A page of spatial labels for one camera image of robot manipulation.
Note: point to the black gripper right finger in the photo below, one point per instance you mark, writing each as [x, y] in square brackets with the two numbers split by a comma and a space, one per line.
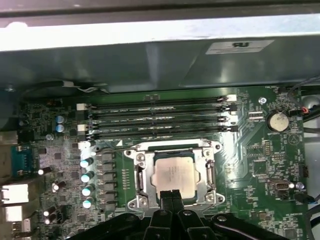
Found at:
[182, 225]

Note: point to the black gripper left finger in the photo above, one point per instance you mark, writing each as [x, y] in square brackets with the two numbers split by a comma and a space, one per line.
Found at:
[165, 225]

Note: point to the metal socket cover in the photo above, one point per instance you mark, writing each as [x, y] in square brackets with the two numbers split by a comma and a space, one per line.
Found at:
[202, 183]

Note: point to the silver CPU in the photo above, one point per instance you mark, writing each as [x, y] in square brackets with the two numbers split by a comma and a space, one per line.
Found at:
[175, 175]

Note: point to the metal locking lever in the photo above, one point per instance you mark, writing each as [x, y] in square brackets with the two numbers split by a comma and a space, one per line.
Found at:
[208, 175]

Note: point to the CPU socket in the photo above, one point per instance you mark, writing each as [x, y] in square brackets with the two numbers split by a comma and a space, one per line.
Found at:
[133, 201]

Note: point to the black RAM slot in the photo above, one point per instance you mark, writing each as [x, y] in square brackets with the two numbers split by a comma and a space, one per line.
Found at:
[160, 114]
[160, 124]
[160, 103]
[160, 134]

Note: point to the green motherboard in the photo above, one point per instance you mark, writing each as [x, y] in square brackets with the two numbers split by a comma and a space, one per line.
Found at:
[252, 140]

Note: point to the round coin battery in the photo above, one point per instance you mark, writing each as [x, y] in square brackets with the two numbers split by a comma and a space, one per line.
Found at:
[278, 121]

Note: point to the silver port block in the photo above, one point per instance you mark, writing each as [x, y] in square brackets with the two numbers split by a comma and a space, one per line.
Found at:
[12, 220]
[15, 195]

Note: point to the blue serial port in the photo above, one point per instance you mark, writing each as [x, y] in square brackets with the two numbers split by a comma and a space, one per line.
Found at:
[25, 161]

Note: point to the black PC case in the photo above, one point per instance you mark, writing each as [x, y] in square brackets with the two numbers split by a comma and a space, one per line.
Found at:
[75, 67]

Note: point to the white certification sticker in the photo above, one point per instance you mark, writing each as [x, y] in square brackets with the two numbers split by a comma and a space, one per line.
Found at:
[237, 47]

